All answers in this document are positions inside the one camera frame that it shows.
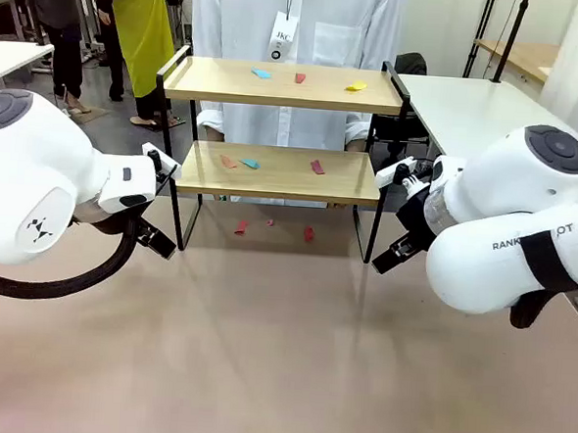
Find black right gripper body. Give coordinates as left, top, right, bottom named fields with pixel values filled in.
left=393, top=181, right=442, bottom=249

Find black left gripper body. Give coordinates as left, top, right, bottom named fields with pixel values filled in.
left=130, top=215, right=161, bottom=248

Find white side table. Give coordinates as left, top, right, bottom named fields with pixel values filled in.
left=389, top=72, right=578, bottom=169

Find black office chair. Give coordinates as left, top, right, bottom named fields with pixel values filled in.
left=369, top=49, right=445, bottom=161

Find wooden background desk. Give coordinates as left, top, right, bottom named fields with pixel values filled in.
left=471, top=38, right=561, bottom=87

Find person in yellow apron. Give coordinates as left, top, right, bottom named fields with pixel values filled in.
left=71, top=0, right=195, bottom=133

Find black tripod legs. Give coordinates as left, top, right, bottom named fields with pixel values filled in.
left=462, top=0, right=498, bottom=80

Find black stand pole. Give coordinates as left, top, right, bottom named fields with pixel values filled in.
left=491, top=0, right=532, bottom=86

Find person in white coat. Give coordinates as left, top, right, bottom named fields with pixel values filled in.
left=179, top=0, right=410, bottom=156

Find white name badge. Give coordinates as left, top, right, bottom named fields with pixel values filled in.
left=267, top=9, right=301, bottom=63

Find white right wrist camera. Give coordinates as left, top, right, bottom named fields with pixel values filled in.
left=374, top=153, right=434, bottom=198

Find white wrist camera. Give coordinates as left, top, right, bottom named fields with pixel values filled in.
left=139, top=141, right=184, bottom=185
left=374, top=153, right=434, bottom=198

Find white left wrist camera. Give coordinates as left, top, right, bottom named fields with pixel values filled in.
left=139, top=141, right=184, bottom=185

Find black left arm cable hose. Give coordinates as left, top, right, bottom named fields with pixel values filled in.
left=0, top=206, right=141, bottom=308

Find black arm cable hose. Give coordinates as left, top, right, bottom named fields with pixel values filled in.
left=507, top=228, right=578, bottom=334
left=0, top=206, right=141, bottom=308

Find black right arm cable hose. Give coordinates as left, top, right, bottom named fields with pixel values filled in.
left=507, top=228, right=578, bottom=334

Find two-tier wooden shelf black frame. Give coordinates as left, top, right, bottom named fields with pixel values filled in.
left=145, top=43, right=413, bottom=266

